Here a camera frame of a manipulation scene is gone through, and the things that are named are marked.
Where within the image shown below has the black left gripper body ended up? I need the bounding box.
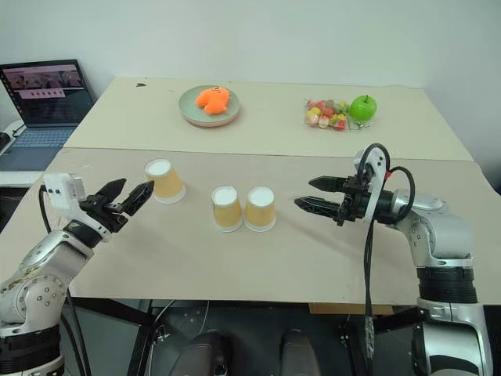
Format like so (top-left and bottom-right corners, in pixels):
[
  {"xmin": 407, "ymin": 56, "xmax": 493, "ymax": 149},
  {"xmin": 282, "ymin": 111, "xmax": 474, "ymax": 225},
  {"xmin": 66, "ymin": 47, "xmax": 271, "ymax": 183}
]
[{"xmin": 79, "ymin": 194, "xmax": 131, "ymax": 236}]

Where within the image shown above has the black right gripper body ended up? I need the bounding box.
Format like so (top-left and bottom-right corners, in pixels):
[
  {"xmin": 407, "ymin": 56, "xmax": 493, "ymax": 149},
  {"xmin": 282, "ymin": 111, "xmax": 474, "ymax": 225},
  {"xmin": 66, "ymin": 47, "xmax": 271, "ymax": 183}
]
[{"xmin": 334, "ymin": 174, "xmax": 373, "ymax": 228}]

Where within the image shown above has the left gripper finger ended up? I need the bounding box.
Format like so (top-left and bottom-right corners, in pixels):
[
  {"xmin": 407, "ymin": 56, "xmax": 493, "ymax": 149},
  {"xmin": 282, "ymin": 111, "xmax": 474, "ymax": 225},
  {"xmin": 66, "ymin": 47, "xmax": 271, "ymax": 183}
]
[
  {"xmin": 96, "ymin": 178, "xmax": 128, "ymax": 206},
  {"xmin": 121, "ymin": 180, "xmax": 156, "ymax": 217}
]

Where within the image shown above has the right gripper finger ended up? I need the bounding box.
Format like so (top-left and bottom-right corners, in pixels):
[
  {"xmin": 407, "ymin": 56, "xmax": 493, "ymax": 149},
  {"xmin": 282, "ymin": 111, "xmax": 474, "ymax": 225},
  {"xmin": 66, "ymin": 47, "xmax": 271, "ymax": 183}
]
[
  {"xmin": 294, "ymin": 196, "xmax": 342, "ymax": 220},
  {"xmin": 308, "ymin": 175, "xmax": 348, "ymax": 193}
]

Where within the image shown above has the yellow paper cup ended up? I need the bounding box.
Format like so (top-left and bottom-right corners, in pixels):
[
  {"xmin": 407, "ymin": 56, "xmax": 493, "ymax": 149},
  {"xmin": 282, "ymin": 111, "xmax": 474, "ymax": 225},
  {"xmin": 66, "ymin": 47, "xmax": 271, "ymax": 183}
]
[
  {"xmin": 211, "ymin": 185, "xmax": 244, "ymax": 233},
  {"xmin": 243, "ymin": 186, "xmax": 277, "ymax": 233},
  {"xmin": 143, "ymin": 157, "xmax": 187, "ymax": 205}
]

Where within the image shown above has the clear bag of candies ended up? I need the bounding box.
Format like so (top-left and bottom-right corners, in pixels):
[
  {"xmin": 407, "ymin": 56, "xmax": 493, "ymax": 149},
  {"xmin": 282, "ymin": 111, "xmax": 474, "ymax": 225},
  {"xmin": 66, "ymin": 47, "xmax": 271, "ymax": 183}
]
[{"xmin": 304, "ymin": 98, "xmax": 354, "ymax": 132}]

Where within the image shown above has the green apple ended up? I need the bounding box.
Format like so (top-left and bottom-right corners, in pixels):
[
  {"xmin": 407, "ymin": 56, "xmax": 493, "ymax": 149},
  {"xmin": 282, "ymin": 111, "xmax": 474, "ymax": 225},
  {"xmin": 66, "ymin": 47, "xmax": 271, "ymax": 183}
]
[{"xmin": 348, "ymin": 94, "xmax": 378, "ymax": 121}]

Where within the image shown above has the green round plate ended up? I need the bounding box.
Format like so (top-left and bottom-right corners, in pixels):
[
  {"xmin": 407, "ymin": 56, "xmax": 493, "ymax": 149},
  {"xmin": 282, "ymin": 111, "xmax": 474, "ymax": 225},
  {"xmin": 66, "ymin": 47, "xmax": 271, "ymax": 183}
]
[{"xmin": 178, "ymin": 85, "xmax": 243, "ymax": 128}]

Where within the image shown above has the brown cardboard box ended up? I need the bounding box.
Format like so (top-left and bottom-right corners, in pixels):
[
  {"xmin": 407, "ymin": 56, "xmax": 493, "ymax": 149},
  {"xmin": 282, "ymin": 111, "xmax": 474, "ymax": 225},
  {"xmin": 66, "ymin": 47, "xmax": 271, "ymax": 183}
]
[{"xmin": 308, "ymin": 302, "xmax": 395, "ymax": 316}]

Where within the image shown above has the open grey laptop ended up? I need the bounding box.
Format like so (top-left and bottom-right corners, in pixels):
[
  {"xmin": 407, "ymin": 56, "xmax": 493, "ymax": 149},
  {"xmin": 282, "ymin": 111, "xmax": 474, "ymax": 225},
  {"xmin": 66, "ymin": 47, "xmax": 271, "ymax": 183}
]
[{"xmin": 0, "ymin": 59, "xmax": 96, "ymax": 172}]

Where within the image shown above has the orange plush toy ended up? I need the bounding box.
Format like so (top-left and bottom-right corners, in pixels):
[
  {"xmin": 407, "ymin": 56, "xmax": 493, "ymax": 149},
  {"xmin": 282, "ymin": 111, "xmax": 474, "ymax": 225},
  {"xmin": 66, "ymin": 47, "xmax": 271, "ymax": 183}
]
[{"xmin": 194, "ymin": 86, "xmax": 232, "ymax": 116}]

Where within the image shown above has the dark rounded shape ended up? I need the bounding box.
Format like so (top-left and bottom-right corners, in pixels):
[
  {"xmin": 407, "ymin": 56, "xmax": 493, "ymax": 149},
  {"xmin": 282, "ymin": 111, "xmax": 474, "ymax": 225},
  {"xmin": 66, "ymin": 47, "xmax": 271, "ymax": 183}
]
[
  {"xmin": 279, "ymin": 328, "xmax": 319, "ymax": 376},
  {"xmin": 176, "ymin": 330, "xmax": 232, "ymax": 376}
]

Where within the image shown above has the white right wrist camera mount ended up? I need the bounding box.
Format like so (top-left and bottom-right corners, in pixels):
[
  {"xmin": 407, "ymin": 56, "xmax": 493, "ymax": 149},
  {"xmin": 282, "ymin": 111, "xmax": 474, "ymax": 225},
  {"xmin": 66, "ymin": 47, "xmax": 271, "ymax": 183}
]
[{"xmin": 353, "ymin": 143, "xmax": 393, "ymax": 225}]

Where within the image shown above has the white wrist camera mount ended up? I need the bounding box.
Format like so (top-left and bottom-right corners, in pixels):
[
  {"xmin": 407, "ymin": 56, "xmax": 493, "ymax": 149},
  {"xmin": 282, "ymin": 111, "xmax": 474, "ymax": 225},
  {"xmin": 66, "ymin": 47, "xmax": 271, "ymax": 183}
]
[
  {"xmin": 353, "ymin": 143, "xmax": 393, "ymax": 225},
  {"xmin": 41, "ymin": 172, "xmax": 87, "ymax": 221}
]

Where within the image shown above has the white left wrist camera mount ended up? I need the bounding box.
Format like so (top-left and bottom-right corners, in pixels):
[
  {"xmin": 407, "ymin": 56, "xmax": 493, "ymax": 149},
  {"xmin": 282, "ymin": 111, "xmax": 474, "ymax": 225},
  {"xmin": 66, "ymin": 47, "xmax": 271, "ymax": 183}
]
[{"xmin": 41, "ymin": 172, "xmax": 87, "ymax": 221}]

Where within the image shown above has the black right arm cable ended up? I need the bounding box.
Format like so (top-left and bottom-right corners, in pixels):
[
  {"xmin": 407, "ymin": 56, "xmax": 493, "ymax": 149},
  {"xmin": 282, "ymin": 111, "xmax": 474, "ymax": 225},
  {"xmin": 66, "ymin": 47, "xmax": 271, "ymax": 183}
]
[{"xmin": 359, "ymin": 143, "xmax": 416, "ymax": 376}]

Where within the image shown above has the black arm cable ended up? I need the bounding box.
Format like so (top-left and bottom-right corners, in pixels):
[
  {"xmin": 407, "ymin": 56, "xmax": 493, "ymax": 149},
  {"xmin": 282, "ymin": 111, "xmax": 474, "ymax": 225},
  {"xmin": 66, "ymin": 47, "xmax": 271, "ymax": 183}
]
[
  {"xmin": 359, "ymin": 143, "xmax": 416, "ymax": 376},
  {"xmin": 38, "ymin": 184, "xmax": 93, "ymax": 376}
]

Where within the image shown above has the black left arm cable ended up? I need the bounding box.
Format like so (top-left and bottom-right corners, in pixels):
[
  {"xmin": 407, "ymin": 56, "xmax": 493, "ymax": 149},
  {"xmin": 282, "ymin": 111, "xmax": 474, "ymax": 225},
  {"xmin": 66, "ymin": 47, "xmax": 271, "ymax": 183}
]
[{"xmin": 38, "ymin": 184, "xmax": 93, "ymax": 376}]

